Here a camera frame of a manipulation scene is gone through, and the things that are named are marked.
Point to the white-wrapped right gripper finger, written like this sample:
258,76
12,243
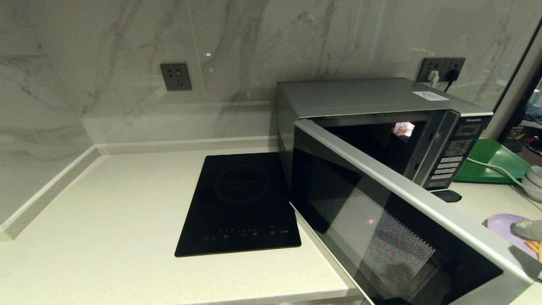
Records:
529,236
529,225

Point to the purple plastic plate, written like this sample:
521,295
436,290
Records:
499,224

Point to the black glass microwave door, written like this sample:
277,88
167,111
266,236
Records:
381,220

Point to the orange french fry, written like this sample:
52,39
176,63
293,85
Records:
532,245

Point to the white stacked bowls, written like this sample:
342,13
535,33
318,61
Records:
533,182

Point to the green plastic cutting board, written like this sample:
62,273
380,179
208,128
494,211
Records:
491,165

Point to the black cloth pad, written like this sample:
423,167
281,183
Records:
446,195

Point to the white paper label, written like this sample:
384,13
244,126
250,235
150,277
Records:
431,95

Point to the black power plug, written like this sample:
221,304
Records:
452,76

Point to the white power plug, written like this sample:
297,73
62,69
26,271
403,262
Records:
434,77

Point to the black induction cooktop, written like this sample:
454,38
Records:
237,203

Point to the grey double wall socket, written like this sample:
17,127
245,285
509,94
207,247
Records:
436,63

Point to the grey single wall socket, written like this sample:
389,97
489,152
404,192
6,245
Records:
175,77

